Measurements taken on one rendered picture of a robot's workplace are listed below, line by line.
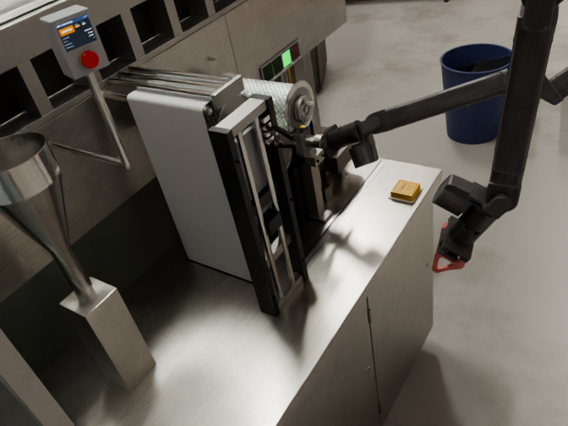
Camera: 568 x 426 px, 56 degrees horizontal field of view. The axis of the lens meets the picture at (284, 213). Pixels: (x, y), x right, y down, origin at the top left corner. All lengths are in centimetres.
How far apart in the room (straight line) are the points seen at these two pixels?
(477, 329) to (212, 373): 145
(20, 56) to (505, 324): 207
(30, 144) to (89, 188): 37
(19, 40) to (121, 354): 71
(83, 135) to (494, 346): 180
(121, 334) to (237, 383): 28
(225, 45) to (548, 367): 173
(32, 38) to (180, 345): 78
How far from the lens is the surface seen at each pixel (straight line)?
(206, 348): 136
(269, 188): 121
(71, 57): 98
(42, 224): 105
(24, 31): 130
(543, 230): 299
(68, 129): 137
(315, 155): 148
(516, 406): 229
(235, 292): 146
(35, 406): 78
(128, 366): 132
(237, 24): 177
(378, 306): 162
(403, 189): 167
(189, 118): 121
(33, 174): 98
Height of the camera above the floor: 192
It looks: 38 degrees down
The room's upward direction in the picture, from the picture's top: 12 degrees counter-clockwise
